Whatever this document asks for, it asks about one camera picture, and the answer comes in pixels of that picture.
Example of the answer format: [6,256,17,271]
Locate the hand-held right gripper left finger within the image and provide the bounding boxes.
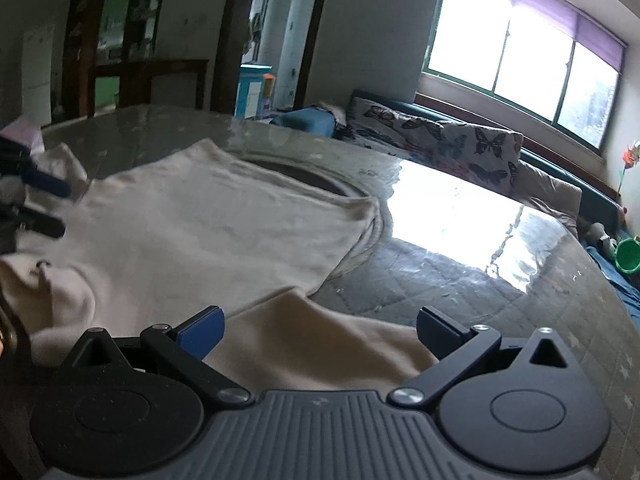
[65,304,255,407]

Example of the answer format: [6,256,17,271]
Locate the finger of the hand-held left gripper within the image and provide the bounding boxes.
[10,208,67,239]
[15,162,72,200]

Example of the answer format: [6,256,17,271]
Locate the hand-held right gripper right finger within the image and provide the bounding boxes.
[387,304,581,408]

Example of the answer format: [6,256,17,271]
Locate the beige garment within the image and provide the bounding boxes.
[0,137,441,392]

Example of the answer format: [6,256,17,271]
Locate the pink plastic bag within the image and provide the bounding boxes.
[0,114,45,153]

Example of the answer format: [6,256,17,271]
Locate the white refrigerator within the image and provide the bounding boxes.
[21,24,57,128]

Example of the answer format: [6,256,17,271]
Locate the tall dark wooden cabinet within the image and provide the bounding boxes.
[67,0,171,121]

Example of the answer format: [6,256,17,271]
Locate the dark wooden sideboard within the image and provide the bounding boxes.
[87,58,210,111]

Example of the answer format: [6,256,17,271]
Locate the plain beige cushion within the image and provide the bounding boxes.
[517,160,583,238]

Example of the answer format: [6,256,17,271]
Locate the butterfly print cushion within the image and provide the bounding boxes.
[432,124,524,202]
[345,95,448,148]

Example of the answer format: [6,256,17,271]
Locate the grey plush toy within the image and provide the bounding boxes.
[582,220,620,258]

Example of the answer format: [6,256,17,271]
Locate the round black induction cooktop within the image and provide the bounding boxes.
[239,155,363,198]

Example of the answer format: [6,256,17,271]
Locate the green plastic bucket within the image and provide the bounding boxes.
[614,236,640,275]

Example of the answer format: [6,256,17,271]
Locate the blue kitchen cabinet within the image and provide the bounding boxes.
[235,62,273,118]

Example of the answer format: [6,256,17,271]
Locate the blue sofa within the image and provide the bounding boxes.
[270,89,640,326]

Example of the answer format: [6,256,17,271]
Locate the beige throw cloth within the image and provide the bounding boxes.
[315,101,349,126]

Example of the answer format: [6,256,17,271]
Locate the colourful pinwheel toy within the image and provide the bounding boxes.
[616,141,640,196]

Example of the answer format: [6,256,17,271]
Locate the green framed window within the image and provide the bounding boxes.
[422,0,623,148]

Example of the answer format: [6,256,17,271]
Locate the dark wooden door frame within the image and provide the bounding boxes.
[210,0,335,116]

